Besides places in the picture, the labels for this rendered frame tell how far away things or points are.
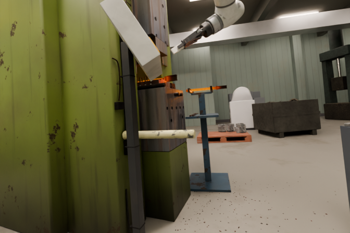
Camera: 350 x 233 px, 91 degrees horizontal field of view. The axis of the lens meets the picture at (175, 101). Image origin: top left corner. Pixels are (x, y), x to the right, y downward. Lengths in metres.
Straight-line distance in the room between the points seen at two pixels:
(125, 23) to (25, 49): 0.98
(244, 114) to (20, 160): 4.82
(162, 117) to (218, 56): 7.38
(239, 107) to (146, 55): 4.77
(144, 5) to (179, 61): 6.11
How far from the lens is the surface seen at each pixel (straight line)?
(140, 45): 0.67
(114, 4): 0.76
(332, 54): 7.99
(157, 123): 1.23
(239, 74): 8.38
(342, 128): 1.27
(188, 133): 0.90
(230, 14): 1.02
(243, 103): 5.32
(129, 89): 0.80
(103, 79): 1.12
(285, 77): 8.90
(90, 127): 1.20
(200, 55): 7.44
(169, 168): 1.26
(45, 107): 1.35
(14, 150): 1.67
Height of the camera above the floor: 0.76
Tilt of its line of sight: 2 degrees up
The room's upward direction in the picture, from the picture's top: 4 degrees counter-clockwise
